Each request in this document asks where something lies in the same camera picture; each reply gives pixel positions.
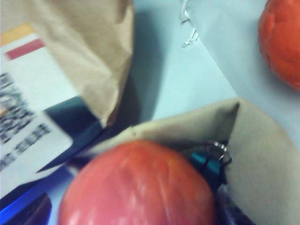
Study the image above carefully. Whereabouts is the beige fabric tray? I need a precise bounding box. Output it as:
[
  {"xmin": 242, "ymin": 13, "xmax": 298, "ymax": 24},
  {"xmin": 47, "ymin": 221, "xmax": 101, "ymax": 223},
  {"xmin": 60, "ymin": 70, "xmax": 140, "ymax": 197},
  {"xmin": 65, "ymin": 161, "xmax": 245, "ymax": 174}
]
[{"xmin": 77, "ymin": 0, "xmax": 300, "ymax": 225}]

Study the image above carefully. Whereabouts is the printed brown paper bag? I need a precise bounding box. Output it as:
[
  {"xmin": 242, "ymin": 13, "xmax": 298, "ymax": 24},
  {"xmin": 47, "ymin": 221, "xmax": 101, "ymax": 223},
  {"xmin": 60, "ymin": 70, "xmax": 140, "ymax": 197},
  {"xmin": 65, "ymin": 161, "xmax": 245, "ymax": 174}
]
[{"xmin": 0, "ymin": 0, "xmax": 135, "ymax": 181}]

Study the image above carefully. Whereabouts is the teal binder clip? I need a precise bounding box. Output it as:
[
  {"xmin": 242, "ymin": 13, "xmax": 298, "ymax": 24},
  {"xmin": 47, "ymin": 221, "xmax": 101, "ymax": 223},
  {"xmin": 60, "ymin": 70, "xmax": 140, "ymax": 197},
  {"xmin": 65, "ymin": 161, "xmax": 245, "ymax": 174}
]
[{"xmin": 191, "ymin": 140, "xmax": 233, "ymax": 186}]

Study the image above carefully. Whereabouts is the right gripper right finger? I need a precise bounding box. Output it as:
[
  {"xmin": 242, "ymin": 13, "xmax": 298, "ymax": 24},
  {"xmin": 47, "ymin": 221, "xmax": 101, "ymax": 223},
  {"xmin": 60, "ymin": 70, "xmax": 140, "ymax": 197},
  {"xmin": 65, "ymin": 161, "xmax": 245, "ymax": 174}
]
[{"xmin": 217, "ymin": 185, "xmax": 238, "ymax": 225}]

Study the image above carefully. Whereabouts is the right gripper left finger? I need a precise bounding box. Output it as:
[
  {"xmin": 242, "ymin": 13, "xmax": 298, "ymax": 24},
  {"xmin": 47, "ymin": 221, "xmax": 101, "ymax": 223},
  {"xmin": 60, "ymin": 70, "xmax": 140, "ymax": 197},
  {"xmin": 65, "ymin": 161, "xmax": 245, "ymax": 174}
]
[{"xmin": 22, "ymin": 193, "xmax": 53, "ymax": 225}]

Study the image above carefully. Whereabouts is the silver wire clip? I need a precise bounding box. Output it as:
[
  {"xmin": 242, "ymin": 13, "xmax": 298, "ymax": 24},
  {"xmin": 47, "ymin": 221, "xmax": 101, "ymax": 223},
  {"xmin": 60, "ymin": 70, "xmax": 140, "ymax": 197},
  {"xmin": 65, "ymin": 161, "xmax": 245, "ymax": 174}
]
[{"xmin": 179, "ymin": 0, "xmax": 200, "ymax": 49}]

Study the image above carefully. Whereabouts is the orange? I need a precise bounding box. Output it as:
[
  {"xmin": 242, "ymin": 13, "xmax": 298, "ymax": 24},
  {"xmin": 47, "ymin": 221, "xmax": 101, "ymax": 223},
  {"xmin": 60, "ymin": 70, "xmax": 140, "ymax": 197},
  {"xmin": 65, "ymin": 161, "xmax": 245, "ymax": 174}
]
[
  {"xmin": 58, "ymin": 140, "xmax": 218, "ymax": 225},
  {"xmin": 257, "ymin": 0, "xmax": 300, "ymax": 92}
]

